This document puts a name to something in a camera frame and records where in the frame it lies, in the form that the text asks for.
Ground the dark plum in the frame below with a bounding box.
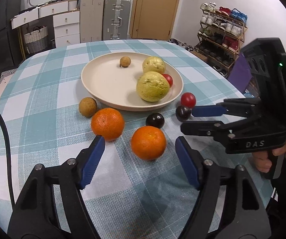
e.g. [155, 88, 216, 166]
[175, 105, 191, 122]
[146, 113, 164, 129]

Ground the red tomato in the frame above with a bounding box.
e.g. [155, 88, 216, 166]
[180, 92, 196, 109]
[162, 74, 173, 87]

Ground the orange mandarin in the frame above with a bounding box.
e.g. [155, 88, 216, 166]
[91, 108, 125, 141]
[131, 126, 167, 161]

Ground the person's right hand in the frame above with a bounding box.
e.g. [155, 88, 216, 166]
[252, 137, 286, 173]

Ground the purple bag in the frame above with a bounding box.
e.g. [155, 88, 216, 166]
[227, 53, 252, 93]

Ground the wooden shoe rack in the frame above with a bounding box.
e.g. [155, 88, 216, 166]
[195, 2, 248, 77]

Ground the red tomato in plate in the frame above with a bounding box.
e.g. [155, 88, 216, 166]
[162, 74, 173, 87]

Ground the yellow guava near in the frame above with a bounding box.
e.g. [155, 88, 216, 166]
[136, 71, 170, 103]

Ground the yellow-green guava far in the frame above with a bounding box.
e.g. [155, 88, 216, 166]
[142, 56, 166, 74]

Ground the brown longan on table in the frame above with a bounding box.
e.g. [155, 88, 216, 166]
[78, 97, 97, 118]

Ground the brown longan in plate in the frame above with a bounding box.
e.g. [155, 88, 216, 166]
[120, 56, 132, 68]

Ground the wooden door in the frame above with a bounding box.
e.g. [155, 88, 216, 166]
[129, 0, 179, 40]

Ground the cream oval plate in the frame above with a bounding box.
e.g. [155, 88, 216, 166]
[81, 52, 183, 112]

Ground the silver aluminium suitcase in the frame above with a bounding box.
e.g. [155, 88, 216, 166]
[102, 0, 131, 40]

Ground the woven laundry basket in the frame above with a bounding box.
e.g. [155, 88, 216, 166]
[24, 26, 48, 54]

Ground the beige suitcase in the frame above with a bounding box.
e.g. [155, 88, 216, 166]
[80, 0, 104, 43]

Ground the white drawer desk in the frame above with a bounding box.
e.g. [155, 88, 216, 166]
[10, 0, 80, 48]

